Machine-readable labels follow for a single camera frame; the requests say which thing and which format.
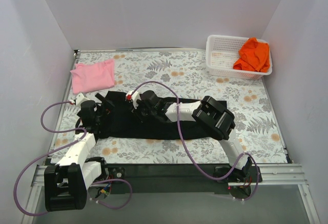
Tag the floral patterned table mat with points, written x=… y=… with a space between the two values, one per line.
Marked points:
x=184 y=74

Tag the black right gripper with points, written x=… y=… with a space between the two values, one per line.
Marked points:
x=139 y=107

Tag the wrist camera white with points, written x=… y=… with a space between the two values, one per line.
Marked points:
x=133 y=97
x=79 y=99

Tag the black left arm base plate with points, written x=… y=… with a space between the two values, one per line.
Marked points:
x=112 y=172

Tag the black t shirt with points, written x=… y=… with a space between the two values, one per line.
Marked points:
x=122 y=123

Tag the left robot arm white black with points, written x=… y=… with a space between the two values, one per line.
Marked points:
x=67 y=182

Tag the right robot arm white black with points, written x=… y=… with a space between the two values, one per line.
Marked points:
x=213 y=117

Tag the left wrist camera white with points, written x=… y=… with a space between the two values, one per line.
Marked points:
x=79 y=99

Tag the pink folded t shirt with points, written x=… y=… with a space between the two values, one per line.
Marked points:
x=94 y=77

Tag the orange t shirt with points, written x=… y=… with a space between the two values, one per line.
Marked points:
x=254 y=56

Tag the white plastic laundry basket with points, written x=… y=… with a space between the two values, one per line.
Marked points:
x=222 y=52

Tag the aluminium frame rail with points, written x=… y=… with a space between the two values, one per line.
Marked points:
x=274 y=193

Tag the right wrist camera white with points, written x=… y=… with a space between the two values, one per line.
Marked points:
x=133 y=97

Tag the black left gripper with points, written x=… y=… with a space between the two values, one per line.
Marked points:
x=97 y=105

